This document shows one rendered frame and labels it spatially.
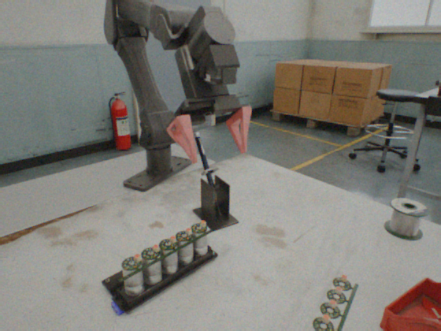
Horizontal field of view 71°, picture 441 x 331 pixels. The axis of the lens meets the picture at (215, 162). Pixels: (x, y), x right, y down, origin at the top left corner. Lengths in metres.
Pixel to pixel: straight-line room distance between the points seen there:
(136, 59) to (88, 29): 2.37
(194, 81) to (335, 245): 0.36
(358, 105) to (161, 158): 3.18
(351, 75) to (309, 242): 3.27
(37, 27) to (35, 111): 0.66
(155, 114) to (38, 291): 0.41
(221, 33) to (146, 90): 0.29
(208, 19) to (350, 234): 0.44
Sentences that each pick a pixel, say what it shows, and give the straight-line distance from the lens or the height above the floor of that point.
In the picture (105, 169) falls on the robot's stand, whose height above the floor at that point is 0.75.
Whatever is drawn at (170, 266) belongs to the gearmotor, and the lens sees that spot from 0.46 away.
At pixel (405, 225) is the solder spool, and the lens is 0.64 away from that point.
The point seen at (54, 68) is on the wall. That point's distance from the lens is 3.05.
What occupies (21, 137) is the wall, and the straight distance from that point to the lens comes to 3.07.
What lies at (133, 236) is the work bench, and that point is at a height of 0.75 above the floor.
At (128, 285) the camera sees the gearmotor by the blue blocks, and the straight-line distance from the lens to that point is 0.44.
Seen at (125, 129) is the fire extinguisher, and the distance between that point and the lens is 3.14.
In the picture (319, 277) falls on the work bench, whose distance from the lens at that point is 0.51.
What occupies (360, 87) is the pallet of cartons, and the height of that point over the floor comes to 0.55.
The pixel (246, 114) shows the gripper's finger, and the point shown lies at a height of 0.95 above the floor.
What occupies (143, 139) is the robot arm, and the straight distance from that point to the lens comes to 0.74.
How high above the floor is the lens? 1.08
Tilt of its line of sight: 23 degrees down
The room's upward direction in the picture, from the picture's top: straight up
